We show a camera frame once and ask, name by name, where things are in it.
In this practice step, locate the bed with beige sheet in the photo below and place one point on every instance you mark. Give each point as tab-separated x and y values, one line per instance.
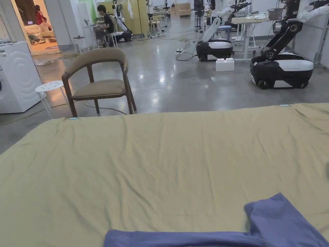
159	159

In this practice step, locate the brown wooden armchair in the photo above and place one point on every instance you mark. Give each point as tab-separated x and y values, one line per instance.
102	87

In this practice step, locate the white power strip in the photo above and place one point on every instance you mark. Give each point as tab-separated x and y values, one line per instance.
180	51

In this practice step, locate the white block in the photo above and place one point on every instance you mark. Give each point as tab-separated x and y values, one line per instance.
225	64

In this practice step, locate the black and white wheeled robot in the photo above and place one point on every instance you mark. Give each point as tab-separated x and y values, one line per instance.
214	46
121	27
282	67

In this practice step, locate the wooden crate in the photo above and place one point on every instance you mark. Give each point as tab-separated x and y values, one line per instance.
183	9

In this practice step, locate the blue shirt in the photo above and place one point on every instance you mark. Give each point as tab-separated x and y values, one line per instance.
277	221

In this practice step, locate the white washing machine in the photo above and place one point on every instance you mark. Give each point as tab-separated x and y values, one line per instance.
15	77

